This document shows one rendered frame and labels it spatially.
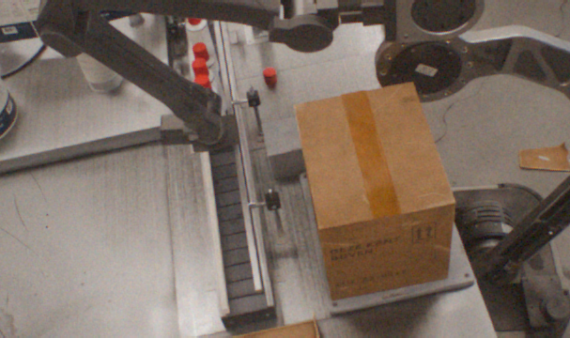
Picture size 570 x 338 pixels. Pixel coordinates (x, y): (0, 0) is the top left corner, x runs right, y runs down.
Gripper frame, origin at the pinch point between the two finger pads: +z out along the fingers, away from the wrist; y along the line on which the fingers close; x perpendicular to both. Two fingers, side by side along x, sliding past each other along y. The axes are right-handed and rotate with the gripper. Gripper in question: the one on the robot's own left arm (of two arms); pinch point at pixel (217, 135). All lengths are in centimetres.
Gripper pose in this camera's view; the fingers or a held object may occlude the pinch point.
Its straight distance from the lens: 164.4
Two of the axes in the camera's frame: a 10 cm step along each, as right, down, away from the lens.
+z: -0.2, 0.0, 10.0
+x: 2.2, 9.8, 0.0
